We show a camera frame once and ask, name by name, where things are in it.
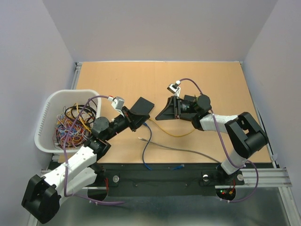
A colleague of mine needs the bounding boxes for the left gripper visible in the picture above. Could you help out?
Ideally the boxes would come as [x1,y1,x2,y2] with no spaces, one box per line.
[104,106,150,141]

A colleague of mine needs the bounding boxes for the blue ethernet cable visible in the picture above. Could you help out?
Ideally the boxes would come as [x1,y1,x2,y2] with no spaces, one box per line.
[141,122,186,171]

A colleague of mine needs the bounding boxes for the black network switch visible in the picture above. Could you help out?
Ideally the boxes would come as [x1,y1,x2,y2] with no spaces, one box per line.
[184,95,196,101]
[130,97,155,115]

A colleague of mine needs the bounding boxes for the grey ethernet cable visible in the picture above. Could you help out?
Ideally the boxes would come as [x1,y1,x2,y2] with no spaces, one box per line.
[137,137,223,163]

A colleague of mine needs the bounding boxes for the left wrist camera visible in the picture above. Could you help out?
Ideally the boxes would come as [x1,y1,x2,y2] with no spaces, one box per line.
[108,96,125,111]

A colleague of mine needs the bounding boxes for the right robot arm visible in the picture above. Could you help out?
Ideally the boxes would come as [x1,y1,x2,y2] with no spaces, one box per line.
[155,95,269,184]

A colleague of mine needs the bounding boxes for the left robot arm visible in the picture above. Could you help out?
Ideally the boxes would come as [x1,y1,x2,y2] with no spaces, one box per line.
[21,104,154,224]

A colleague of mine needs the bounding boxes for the purple camera cable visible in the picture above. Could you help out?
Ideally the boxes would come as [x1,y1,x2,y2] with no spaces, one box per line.
[63,95,125,206]
[177,78,259,203]

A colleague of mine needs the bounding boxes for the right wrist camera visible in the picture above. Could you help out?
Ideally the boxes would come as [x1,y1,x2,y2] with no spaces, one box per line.
[167,80,181,97]

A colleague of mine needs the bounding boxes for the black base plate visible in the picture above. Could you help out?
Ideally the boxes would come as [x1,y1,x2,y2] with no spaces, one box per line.
[87,163,244,200]

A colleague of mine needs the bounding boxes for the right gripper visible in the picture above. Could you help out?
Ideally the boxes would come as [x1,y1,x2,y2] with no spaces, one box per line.
[155,95,198,119]

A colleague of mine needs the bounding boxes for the yellow ethernet cable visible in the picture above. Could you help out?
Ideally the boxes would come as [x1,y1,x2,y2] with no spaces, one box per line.
[148,117,196,137]

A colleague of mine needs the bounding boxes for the aluminium frame rail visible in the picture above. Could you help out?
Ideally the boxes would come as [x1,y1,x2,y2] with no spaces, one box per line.
[27,62,293,226]

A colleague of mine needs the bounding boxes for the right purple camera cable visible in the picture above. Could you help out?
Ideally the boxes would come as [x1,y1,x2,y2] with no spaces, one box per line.
[177,78,259,203]

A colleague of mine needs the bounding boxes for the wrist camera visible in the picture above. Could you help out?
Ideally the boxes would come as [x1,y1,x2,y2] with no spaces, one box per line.
[108,96,125,111]
[167,80,181,97]

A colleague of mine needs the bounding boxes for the white plastic bin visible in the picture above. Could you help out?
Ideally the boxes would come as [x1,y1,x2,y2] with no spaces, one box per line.
[34,89,99,154]

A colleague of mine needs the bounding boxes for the tangled wire bundle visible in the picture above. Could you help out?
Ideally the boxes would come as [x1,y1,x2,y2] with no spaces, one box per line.
[51,97,98,150]

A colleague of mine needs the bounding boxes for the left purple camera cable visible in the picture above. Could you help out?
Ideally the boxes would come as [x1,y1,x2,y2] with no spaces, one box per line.
[63,95,125,206]

